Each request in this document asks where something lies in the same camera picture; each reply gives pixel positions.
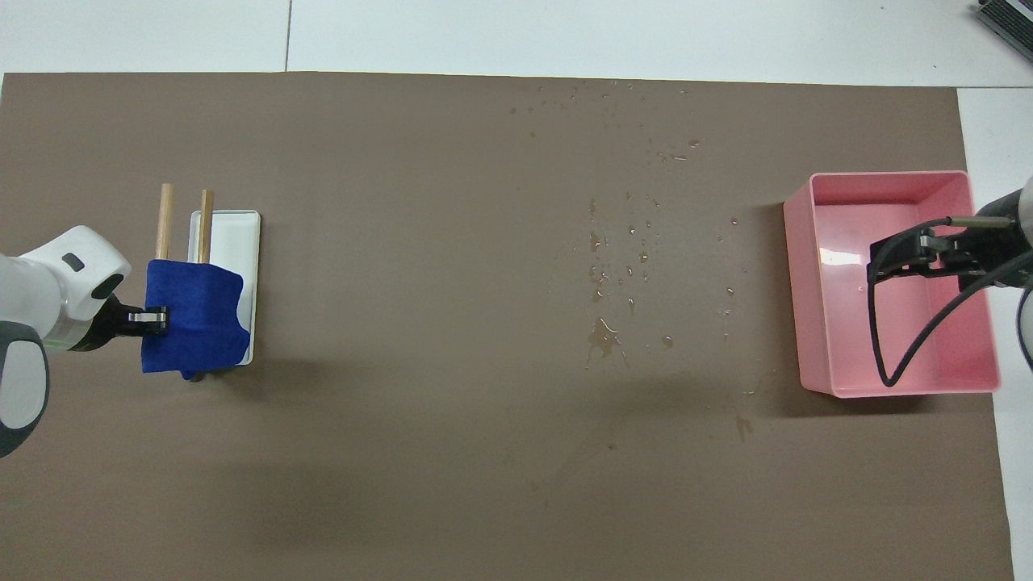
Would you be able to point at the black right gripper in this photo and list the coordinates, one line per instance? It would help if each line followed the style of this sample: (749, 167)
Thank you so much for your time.
(978, 254)

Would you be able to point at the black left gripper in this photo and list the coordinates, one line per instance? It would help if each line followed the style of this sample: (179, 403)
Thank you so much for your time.
(113, 321)

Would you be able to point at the blue towel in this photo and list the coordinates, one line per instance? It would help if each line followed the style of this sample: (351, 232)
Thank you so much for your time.
(198, 319)

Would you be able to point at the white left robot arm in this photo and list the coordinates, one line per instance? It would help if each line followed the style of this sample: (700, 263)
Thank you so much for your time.
(48, 290)

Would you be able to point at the water puddle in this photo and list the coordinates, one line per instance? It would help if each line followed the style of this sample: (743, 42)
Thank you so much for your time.
(601, 339)

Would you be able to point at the pink plastic bin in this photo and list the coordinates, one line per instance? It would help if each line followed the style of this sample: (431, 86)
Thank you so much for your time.
(839, 323)

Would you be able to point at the long wooden rod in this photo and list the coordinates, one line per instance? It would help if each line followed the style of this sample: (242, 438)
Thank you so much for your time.
(206, 226)
(165, 222)

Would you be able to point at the white rectangular tray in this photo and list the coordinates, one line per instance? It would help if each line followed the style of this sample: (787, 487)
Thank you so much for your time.
(238, 242)

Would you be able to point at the grey ribbed device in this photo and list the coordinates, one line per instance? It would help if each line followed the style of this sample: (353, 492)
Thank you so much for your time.
(1009, 20)

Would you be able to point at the brown table mat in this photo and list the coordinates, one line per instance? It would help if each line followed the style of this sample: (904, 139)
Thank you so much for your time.
(444, 323)

